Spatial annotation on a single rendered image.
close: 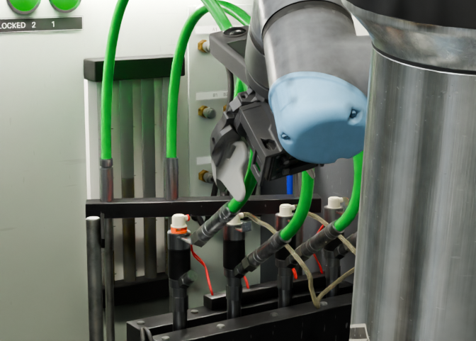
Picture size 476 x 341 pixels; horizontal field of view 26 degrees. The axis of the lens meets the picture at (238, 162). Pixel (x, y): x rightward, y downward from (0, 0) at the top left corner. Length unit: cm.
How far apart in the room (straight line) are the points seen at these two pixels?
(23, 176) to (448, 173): 107
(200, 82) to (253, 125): 60
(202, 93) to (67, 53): 23
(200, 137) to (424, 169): 115
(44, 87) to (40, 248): 23
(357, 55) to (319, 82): 4
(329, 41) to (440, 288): 36
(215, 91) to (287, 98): 82
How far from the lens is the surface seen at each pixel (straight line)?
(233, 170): 105
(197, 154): 158
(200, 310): 135
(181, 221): 125
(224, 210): 114
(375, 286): 49
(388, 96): 45
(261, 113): 99
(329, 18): 81
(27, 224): 149
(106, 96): 140
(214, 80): 158
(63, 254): 152
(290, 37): 80
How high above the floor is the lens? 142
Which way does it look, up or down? 11 degrees down
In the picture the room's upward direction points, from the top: straight up
